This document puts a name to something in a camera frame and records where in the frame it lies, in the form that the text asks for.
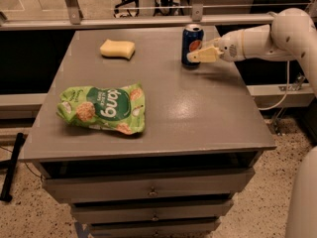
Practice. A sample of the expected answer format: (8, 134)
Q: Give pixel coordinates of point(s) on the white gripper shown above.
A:
(230, 46)

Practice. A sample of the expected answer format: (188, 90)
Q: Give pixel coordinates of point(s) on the blue pepsi can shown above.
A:
(192, 37)

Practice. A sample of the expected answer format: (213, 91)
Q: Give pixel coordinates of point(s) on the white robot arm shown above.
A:
(290, 36)

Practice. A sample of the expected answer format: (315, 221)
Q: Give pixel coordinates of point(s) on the yellow sponge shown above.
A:
(117, 49)

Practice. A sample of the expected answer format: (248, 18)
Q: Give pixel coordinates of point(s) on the green snack bag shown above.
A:
(116, 109)

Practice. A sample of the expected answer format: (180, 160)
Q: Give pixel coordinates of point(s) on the grey drawer cabinet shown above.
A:
(196, 120)

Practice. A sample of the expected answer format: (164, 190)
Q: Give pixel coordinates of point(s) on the top grey drawer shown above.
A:
(82, 190)

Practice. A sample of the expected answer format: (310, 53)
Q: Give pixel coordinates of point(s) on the grey drawer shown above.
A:
(82, 190)
(157, 229)
(152, 211)

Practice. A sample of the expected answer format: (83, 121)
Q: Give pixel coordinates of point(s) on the grey metal railing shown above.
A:
(18, 15)

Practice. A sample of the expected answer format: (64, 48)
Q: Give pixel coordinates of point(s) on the middle grey drawer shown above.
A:
(152, 211)

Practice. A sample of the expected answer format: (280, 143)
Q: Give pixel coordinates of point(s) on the bottom grey drawer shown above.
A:
(157, 229)

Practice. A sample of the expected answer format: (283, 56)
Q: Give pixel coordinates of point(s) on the black stand leg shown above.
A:
(9, 166)

